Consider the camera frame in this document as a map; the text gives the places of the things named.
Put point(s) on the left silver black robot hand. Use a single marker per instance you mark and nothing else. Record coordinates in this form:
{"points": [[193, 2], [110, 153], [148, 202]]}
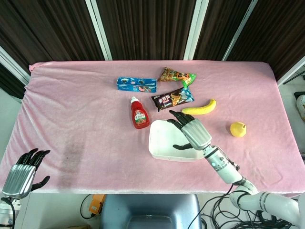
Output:
{"points": [[18, 177]]}

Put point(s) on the orange device on floor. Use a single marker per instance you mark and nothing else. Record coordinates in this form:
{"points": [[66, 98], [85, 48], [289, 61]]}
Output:
{"points": [[96, 202]]}

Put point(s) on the orange green snack bag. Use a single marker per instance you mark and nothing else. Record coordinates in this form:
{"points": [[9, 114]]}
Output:
{"points": [[177, 77]]}

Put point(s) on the red ketchup bottle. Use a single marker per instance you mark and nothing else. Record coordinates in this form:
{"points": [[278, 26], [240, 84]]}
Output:
{"points": [[139, 117]]}

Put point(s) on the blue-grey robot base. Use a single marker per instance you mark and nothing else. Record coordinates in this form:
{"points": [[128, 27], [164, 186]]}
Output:
{"points": [[151, 212]]}

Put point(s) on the blue cookie box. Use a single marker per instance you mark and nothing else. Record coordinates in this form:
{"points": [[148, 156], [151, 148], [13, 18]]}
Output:
{"points": [[137, 84]]}

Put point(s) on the dark folding screen panels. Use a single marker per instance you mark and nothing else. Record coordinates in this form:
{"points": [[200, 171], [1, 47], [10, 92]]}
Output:
{"points": [[147, 28]]}

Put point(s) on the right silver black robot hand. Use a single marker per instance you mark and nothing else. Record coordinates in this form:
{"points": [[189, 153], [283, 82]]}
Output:
{"points": [[195, 132]]}

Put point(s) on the yellow banana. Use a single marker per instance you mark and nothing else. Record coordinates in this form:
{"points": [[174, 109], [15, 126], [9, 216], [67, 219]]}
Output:
{"points": [[201, 108]]}

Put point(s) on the dark brown chocolate snack bag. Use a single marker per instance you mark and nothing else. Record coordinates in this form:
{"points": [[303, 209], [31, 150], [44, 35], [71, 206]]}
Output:
{"points": [[172, 99]]}

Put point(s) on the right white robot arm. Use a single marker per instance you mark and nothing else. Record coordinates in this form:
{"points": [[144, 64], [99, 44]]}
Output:
{"points": [[240, 183]]}

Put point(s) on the white rectangular tray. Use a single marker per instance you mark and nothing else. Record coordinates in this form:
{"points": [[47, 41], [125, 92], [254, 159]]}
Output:
{"points": [[164, 140]]}

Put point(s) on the pink tablecloth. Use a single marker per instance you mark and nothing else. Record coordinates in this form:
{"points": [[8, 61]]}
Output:
{"points": [[95, 133]]}

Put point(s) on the yellow pear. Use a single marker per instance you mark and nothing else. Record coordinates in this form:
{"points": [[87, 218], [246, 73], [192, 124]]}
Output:
{"points": [[238, 129]]}

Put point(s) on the white object at edge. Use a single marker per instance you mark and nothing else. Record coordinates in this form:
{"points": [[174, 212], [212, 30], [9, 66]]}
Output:
{"points": [[300, 105]]}

